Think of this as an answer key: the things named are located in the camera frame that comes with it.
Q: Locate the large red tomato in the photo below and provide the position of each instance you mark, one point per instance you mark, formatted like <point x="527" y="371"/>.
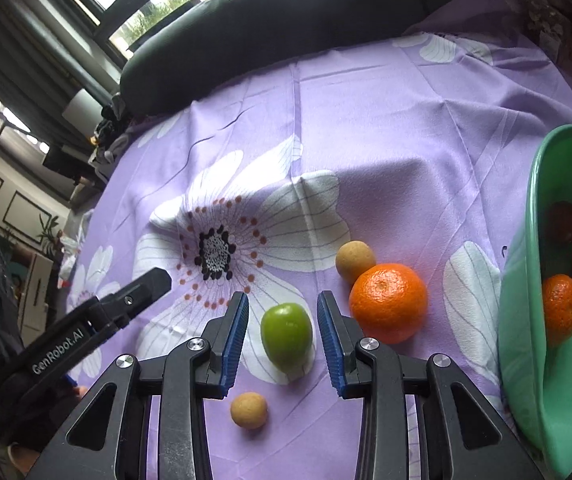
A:
<point x="563" y="221"/>

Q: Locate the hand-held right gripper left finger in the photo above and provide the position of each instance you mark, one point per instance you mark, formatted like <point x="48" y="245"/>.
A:
<point x="233" y="347"/>

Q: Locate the pile of clutter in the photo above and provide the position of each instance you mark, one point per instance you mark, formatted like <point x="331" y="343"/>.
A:
<point x="111" y="132"/>

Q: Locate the white cylinder lamp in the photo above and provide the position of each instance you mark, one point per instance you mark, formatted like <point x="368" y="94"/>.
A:
<point x="78" y="109"/>

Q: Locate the black chair back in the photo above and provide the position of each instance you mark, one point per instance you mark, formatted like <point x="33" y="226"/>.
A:
<point x="266" y="35"/>

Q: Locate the potted plant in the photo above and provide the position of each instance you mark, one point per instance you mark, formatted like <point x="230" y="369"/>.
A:
<point x="48" y="234"/>

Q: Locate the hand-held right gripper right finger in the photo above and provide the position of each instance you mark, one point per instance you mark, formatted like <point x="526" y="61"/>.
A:
<point x="331" y="347"/>

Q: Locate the tan longan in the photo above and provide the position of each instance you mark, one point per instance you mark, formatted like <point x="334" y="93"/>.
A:
<point x="355" y="261"/>
<point x="249" y="410"/>

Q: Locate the white plastic bag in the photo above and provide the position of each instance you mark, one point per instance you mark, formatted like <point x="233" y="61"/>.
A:
<point x="72" y="255"/>

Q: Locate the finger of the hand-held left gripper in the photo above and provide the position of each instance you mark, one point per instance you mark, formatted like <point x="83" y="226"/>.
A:
<point x="138" y="291"/>

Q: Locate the window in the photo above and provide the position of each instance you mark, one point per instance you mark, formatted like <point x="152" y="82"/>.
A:
<point x="136" y="0"/>

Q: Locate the green bowl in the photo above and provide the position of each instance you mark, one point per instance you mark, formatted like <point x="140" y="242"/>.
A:
<point x="526" y="350"/>

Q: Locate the green apple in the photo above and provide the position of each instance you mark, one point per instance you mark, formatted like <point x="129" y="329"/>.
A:
<point x="286" y="335"/>

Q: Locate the large orange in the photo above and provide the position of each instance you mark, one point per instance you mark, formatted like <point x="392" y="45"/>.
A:
<point x="561" y="310"/>

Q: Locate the purple floral cloth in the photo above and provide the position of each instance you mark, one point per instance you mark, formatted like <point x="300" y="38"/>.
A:
<point x="366" y="150"/>

